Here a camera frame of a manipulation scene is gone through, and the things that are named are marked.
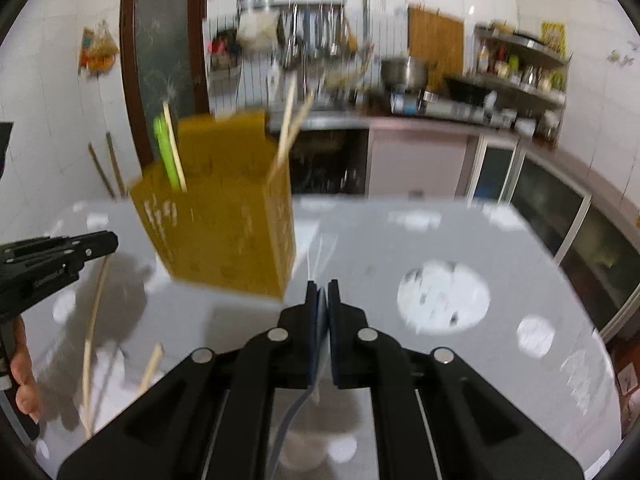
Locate steel pot with lid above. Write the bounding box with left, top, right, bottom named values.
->
left=379, top=56, right=431, bottom=92

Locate gas stove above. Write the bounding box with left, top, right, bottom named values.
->
left=389, top=90, right=489, bottom=124

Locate wooden chopstick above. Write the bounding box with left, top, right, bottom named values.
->
left=267, top=91, right=316, bottom=183
left=138, top=343, right=165, bottom=397
left=81, top=254, right=113, bottom=438
left=276, top=79, right=297, bottom=168
left=162, top=101, right=188, bottom=194

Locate person's left hand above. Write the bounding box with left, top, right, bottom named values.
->
left=9, top=319, right=42, bottom=422

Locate yellow wall poster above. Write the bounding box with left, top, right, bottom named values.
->
left=540, top=20, right=569, bottom=59

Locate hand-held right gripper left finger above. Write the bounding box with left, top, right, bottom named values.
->
left=56, top=281, right=329, bottom=480

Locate bag of oranges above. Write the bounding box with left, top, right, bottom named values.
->
left=77, top=19, right=121, bottom=79

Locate green handled metal fork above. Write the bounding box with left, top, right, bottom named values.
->
left=152, top=113, right=182, bottom=192

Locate white hanging cloth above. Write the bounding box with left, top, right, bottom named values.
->
left=237, top=7, right=279, bottom=52

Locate metal corner shelf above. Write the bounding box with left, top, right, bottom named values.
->
left=472, top=24, right=572, bottom=107

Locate metal vertical pipe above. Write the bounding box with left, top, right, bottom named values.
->
left=360, top=0, right=374, bottom=47

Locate light blue spoon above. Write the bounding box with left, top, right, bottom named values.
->
left=266, top=385, right=322, bottom=480

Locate grey printed tablecloth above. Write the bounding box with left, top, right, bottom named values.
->
left=10, top=196, right=626, bottom=480

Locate rectangular wooden cutting board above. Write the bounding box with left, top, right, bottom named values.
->
left=407, top=3, right=466, bottom=92

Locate brown door with glass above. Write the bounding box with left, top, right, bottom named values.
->
left=119, top=0, right=211, bottom=169

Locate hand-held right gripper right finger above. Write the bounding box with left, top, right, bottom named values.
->
left=327, top=281, right=587, bottom=480

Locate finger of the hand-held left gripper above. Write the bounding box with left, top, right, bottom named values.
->
left=0, top=230, right=120, bottom=272

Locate red and black hanging bag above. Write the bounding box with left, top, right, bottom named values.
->
left=208, top=29, right=241, bottom=74

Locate leaning wooden stick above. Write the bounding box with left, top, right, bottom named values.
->
left=105, top=132, right=128, bottom=200
left=87, top=142, right=117, bottom=201

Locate row of hanging utensils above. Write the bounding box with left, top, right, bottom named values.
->
left=277, top=2, right=359, bottom=62

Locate yellow perforated utensil holder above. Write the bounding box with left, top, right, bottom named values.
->
left=129, top=109, right=298, bottom=304

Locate row of condiment bottles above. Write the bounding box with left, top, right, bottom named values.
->
left=476, top=42, right=567, bottom=92

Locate steel sink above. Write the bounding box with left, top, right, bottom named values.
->
left=267, top=109, right=372, bottom=132

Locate black wok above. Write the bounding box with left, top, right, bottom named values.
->
left=443, top=74, right=496, bottom=107

